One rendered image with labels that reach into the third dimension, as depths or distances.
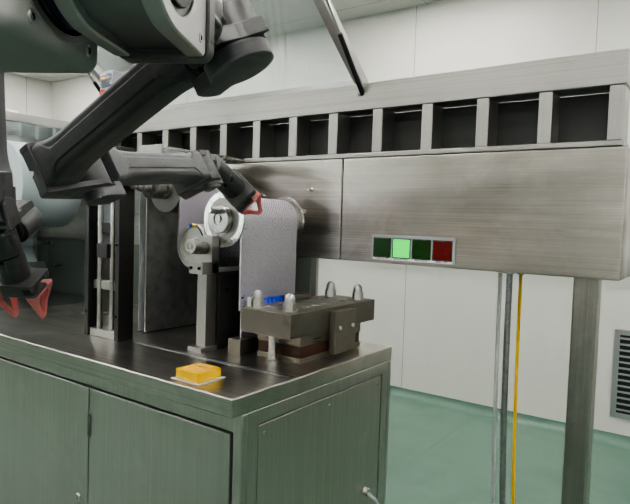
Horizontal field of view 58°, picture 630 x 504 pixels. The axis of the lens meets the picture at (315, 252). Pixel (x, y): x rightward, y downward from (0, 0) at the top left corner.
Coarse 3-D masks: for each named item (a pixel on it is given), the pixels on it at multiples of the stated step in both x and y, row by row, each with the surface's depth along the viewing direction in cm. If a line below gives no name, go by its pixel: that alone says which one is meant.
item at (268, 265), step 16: (240, 240) 149; (256, 240) 154; (272, 240) 159; (288, 240) 165; (240, 256) 149; (256, 256) 154; (272, 256) 159; (288, 256) 165; (240, 272) 149; (256, 272) 154; (272, 272) 160; (288, 272) 166; (240, 288) 150; (256, 288) 155; (272, 288) 160; (288, 288) 166; (240, 304) 150
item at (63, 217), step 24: (24, 144) 205; (24, 168) 206; (24, 192) 206; (48, 216) 214; (72, 216) 222; (48, 240) 214; (72, 240) 222; (48, 264) 215; (72, 264) 223; (72, 288) 223
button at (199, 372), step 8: (176, 368) 125; (184, 368) 124; (192, 368) 125; (200, 368) 125; (208, 368) 125; (216, 368) 126; (176, 376) 125; (184, 376) 123; (192, 376) 122; (200, 376) 122; (208, 376) 124; (216, 376) 126
